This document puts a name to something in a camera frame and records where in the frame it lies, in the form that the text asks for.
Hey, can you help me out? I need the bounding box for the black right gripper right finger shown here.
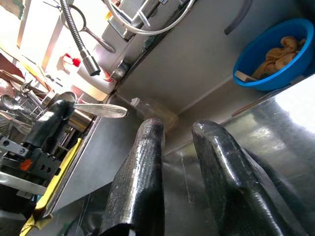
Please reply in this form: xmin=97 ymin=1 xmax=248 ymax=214
xmin=190 ymin=119 xmax=315 ymax=236

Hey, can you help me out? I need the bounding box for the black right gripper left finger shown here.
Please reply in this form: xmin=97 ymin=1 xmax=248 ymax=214
xmin=98 ymin=117 xmax=165 ymax=236

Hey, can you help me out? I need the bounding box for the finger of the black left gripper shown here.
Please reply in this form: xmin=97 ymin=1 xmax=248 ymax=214
xmin=24 ymin=99 xmax=74 ymax=152

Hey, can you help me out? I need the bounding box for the steel spoon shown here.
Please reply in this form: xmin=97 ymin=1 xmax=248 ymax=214
xmin=73 ymin=103 xmax=128 ymax=119

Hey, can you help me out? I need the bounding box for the large steel plate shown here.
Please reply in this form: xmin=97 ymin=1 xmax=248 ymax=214
xmin=49 ymin=73 xmax=315 ymax=236

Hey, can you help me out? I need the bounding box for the yellow cloth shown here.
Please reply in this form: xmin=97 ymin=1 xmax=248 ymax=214
xmin=19 ymin=137 xmax=84 ymax=236

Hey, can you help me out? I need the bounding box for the white bottle red cap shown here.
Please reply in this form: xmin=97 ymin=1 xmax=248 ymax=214
xmin=60 ymin=53 xmax=118 ymax=101

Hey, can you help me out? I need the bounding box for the dark red board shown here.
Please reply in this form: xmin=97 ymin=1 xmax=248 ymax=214
xmin=0 ymin=53 xmax=25 ymax=79

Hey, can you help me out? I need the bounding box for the clear plastic bottle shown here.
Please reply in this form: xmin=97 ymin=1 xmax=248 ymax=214
xmin=130 ymin=97 xmax=180 ymax=133

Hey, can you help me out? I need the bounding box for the small steel bowl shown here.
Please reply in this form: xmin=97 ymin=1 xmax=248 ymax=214
xmin=110 ymin=60 xmax=131 ymax=81

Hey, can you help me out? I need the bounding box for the blue plastic bowl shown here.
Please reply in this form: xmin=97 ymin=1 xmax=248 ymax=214
xmin=232 ymin=18 xmax=315 ymax=92

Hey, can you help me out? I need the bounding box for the beige wooden block piece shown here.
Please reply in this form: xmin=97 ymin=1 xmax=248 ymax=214
xmin=234 ymin=70 xmax=259 ymax=83

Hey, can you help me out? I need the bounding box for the orange cloth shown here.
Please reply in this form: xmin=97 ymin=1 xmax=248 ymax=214
xmin=251 ymin=36 xmax=307 ymax=80

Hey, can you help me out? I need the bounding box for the clear plastic tube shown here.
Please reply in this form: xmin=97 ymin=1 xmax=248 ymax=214
xmin=223 ymin=0 xmax=254 ymax=35

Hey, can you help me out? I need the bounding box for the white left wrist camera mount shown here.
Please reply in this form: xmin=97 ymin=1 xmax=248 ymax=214
xmin=0 ymin=171 xmax=48 ymax=197

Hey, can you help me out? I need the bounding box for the silver flexible hose faucet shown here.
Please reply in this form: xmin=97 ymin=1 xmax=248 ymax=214
xmin=60 ymin=0 xmax=101 ymax=77

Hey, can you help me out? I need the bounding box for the white hose loop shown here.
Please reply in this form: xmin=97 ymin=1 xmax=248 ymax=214
xmin=104 ymin=0 xmax=197 ymax=35

